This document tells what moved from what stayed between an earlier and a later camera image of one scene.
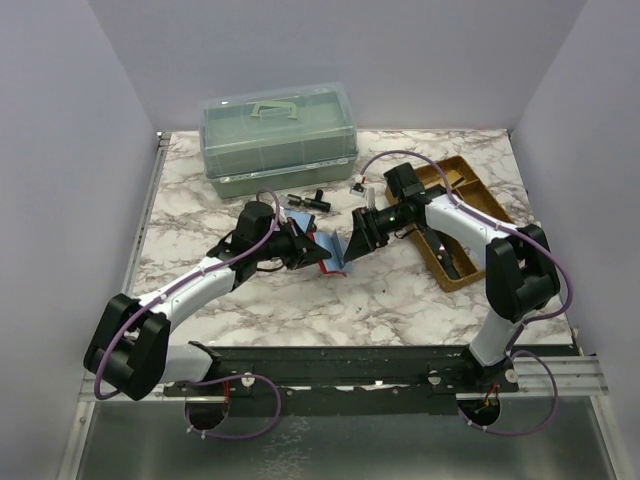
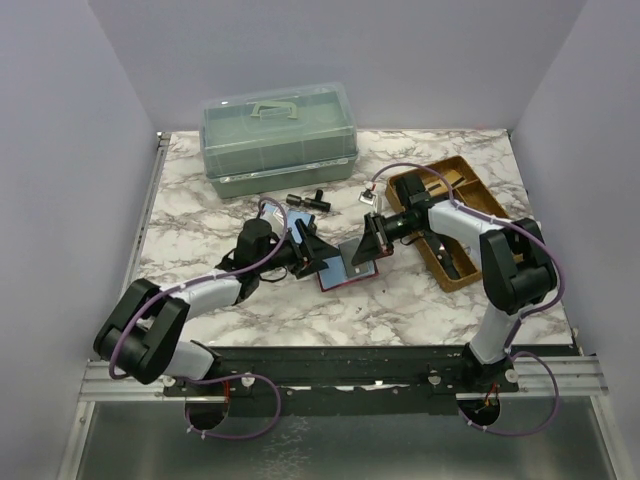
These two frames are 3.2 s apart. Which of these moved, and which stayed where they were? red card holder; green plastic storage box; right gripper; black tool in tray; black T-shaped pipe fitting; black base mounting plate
Moved: right gripper; red card holder
Stayed: black tool in tray; black base mounting plate; black T-shaped pipe fitting; green plastic storage box
